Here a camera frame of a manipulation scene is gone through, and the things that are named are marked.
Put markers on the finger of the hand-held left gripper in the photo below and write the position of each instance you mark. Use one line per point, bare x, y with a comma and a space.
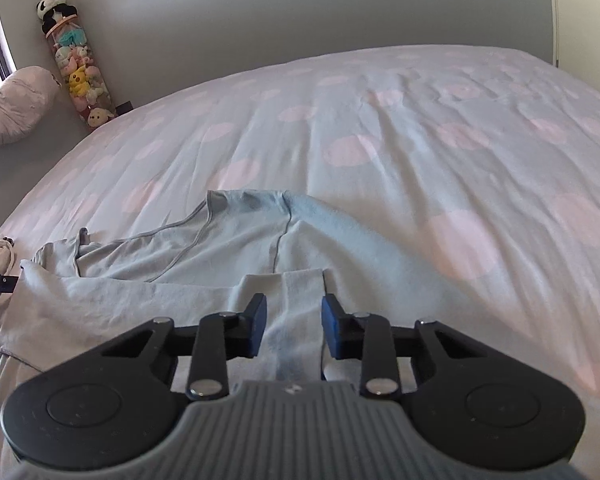
10, 284

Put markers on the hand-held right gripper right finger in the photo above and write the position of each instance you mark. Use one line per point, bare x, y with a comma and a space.
331, 327

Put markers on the rolled polka dot duvet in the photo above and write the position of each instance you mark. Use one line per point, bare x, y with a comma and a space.
15, 105

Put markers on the grey-blue shirt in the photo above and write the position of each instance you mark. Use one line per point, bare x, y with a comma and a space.
130, 310

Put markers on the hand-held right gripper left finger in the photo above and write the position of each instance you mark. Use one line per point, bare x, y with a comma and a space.
257, 325

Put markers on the panda plush toy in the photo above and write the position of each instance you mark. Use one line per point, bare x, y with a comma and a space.
55, 7

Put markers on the clear tube of plush toys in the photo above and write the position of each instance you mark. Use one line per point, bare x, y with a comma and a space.
80, 80

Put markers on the black wall socket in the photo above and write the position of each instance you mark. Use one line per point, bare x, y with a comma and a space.
123, 107

